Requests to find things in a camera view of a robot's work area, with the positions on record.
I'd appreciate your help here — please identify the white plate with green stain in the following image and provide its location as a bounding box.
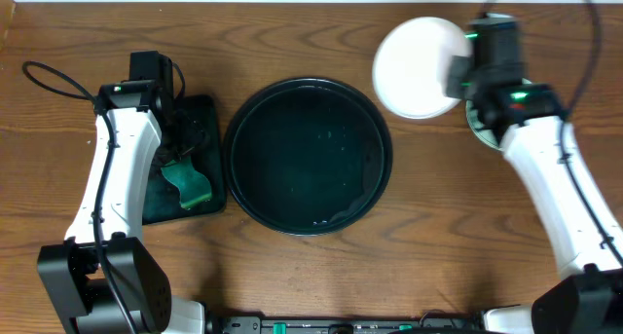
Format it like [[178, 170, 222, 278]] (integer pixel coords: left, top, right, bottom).
[[372, 17, 472, 120]]

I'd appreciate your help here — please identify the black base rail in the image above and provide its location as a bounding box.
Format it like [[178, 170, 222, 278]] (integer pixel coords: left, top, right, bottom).
[[204, 310, 486, 334]]

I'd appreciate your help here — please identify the round black tray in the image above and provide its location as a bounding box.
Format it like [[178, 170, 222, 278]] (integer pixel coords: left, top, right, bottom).
[[224, 77, 393, 236]]

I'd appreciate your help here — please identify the green sponge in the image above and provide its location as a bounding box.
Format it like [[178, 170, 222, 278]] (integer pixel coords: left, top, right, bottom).
[[161, 157, 213, 210]]

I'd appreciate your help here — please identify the black rectangular sponge tray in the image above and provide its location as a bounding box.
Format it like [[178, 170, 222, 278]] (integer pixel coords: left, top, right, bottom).
[[142, 95, 227, 225]]

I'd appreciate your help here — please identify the light green stained plate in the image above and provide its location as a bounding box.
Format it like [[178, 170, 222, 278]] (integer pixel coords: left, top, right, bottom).
[[463, 79, 533, 151]]

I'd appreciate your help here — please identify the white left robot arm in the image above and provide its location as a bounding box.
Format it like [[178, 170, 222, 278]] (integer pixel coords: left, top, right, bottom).
[[37, 108, 206, 333]]

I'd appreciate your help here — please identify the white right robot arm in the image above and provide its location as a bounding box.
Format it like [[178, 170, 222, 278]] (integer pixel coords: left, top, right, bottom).
[[441, 56, 622, 333]]

